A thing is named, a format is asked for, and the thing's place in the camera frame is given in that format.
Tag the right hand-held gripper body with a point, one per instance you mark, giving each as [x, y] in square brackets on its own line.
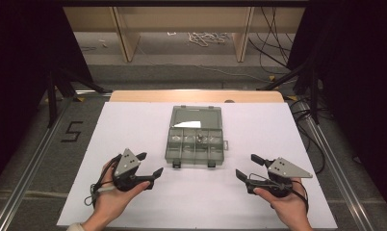
[286, 170]

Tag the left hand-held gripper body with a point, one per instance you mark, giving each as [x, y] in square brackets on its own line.
[127, 163]

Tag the grey transparent compartment box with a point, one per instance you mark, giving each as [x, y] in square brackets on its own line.
[194, 154]

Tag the person's right hand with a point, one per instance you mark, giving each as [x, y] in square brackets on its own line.
[292, 211]

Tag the person's left hand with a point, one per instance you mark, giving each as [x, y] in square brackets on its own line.
[109, 205]

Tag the white board sheet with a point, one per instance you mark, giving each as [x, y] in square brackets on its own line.
[134, 128]

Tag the black metal stand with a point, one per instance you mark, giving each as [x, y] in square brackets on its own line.
[315, 106]
[52, 102]

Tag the black curtain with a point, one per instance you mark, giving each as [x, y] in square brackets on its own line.
[18, 64]
[361, 80]

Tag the wooden shelf unit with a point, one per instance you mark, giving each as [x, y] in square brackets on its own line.
[182, 19]

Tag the aluminium floor rail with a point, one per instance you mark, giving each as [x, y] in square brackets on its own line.
[23, 183]
[341, 179]

